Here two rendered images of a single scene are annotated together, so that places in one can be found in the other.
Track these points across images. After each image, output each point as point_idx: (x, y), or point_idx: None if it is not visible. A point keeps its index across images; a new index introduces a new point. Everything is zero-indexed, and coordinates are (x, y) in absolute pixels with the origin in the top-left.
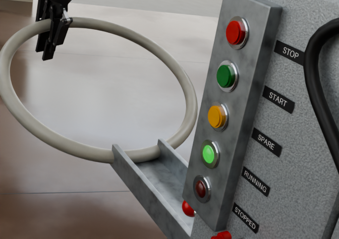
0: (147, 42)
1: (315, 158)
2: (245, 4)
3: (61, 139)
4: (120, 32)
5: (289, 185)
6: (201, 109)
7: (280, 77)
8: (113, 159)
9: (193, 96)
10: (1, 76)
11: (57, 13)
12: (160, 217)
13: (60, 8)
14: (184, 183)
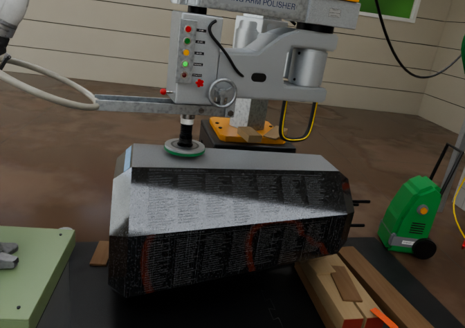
0: (20, 61)
1: (212, 50)
2: (189, 21)
3: (87, 104)
4: None
5: (207, 59)
6: (178, 53)
7: (199, 37)
8: (99, 106)
9: (67, 78)
10: (39, 90)
11: (1, 53)
12: (142, 108)
13: (5, 50)
14: (176, 77)
